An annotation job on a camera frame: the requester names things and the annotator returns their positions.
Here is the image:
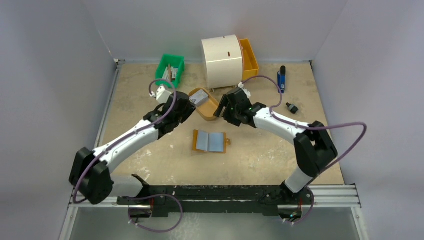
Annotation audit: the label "silver credit cards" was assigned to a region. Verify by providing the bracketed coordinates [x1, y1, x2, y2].
[189, 90, 209, 107]

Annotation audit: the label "cream round drawer cabinet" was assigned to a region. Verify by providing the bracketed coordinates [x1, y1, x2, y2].
[201, 34, 244, 90]

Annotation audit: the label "green plastic bin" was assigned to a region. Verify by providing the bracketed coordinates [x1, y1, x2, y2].
[155, 54, 185, 88]

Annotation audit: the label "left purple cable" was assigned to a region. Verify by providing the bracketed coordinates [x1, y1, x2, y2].
[72, 78, 178, 205]

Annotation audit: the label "orange oval tray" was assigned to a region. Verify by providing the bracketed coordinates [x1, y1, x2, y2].
[188, 87, 219, 121]

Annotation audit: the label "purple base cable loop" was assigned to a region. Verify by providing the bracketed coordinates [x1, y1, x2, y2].
[127, 194, 185, 234]

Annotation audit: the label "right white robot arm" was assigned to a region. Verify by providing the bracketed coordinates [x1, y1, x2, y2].
[214, 87, 338, 204]

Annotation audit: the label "small black knob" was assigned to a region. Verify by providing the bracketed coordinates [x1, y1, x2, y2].
[286, 102, 299, 114]

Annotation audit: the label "orange card holder wallet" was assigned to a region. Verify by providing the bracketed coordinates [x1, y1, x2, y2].
[192, 129, 231, 154]

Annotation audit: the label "blue black marker pen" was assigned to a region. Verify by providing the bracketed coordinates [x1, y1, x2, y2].
[277, 65, 286, 94]

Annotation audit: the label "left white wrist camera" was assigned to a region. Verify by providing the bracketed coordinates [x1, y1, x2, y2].
[150, 84, 173, 104]

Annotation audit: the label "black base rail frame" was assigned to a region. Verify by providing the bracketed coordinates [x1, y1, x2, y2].
[67, 183, 362, 220]

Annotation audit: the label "orange open drawer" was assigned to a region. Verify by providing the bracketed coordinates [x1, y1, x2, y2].
[239, 38, 259, 81]

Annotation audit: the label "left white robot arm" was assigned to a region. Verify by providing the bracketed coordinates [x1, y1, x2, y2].
[69, 91, 196, 205]

